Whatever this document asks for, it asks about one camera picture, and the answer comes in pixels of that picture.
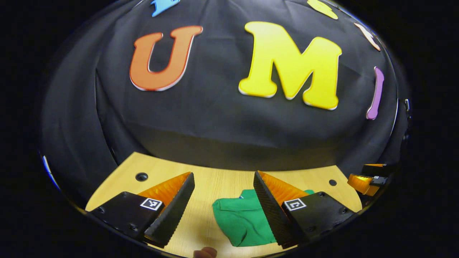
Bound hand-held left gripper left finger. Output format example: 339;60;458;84
88;172;196;249

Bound black backdrop cloth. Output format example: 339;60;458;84
39;0;411;212

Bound white printed banner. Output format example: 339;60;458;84
42;156;60;191

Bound green T-shirt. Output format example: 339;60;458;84
212;189;316;248

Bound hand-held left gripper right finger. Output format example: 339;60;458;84
253;171;356;250

